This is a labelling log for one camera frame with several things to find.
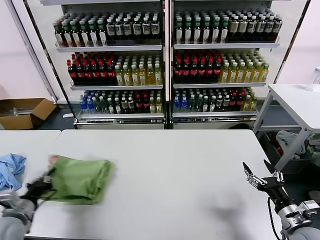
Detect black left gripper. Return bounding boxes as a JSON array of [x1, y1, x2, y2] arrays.
[[26, 176, 55, 201]]

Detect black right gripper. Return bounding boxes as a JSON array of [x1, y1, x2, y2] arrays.
[[242, 159, 295, 212]]

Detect light green t-shirt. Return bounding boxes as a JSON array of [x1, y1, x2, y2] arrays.
[[39, 154, 117, 206]]

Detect dark red cloth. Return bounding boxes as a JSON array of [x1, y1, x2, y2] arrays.
[[271, 137, 285, 156]]

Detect grey storage bin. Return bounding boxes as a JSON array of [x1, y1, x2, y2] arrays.
[[258, 131, 318, 176]]

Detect crumpled light blue garment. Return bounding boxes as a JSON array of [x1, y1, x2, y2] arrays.
[[0, 152, 28, 192]]

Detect grey white cloth pile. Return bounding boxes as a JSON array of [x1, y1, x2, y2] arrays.
[[276, 129, 307, 161]]

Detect pale green cloth pile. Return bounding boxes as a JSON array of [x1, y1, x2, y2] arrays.
[[306, 134, 320, 157]]

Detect open cardboard box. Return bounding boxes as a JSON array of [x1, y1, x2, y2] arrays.
[[0, 97, 58, 131]]

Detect silver metal rods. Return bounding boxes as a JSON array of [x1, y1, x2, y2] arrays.
[[13, 107, 31, 117]]

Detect white side table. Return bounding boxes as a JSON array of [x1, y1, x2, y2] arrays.
[[252, 83, 320, 176]]

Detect small cola bottle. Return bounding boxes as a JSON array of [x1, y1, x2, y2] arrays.
[[141, 94, 150, 114], [134, 94, 143, 114], [229, 92, 237, 112], [235, 92, 244, 112]]

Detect clear plastic jar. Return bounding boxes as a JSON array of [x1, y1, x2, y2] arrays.
[[306, 66, 320, 92]]

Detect cola bottle red cap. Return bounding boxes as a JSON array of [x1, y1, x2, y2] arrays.
[[75, 59, 85, 85], [205, 57, 215, 83], [182, 57, 191, 83], [66, 59, 77, 85], [83, 59, 92, 85], [174, 57, 183, 83], [213, 57, 222, 83], [106, 59, 116, 85], [90, 59, 100, 85], [189, 57, 199, 83], [98, 59, 108, 85], [197, 57, 207, 83]]

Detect glass cabinet door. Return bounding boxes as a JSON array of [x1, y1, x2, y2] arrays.
[[4, 0, 75, 123], [273, 0, 313, 85]]

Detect beverage display cabinet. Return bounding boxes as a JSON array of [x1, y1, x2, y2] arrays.
[[169, 0, 281, 130], [39, 0, 167, 130]]

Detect dark bottle green cap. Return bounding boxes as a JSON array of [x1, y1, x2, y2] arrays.
[[220, 17, 229, 44], [87, 20, 99, 47], [61, 21, 73, 48], [193, 16, 202, 45], [70, 21, 81, 48], [211, 17, 221, 45], [78, 20, 90, 48], [183, 16, 193, 45], [175, 17, 184, 45], [53, 22, 64, 48], [202, 16, 212, 45], [96, 19, 108, 47]]

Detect dark bottle black-white label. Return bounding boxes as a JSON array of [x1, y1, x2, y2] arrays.
[[247, 15, 257, 42], [150, 16, 160, 38], [273, 16, 283, 42], [264, 15, 274, 42], [115, 17, 125, 38], [256, 15, 265, 42], [141, 16, 151, 38], [132, 16, 142, 38], [123, 17, 133, 38], [106, 17, 116, 39]]

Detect dark bottle beige label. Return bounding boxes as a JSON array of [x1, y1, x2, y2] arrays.
[[238, 15, 248, 42], [229, 15, 239, 42]]

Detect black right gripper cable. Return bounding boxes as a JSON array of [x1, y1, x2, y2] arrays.
[[266, 197, 282, 240]]

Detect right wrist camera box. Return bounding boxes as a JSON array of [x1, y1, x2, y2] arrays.
[[297, 199, 320, 218]]

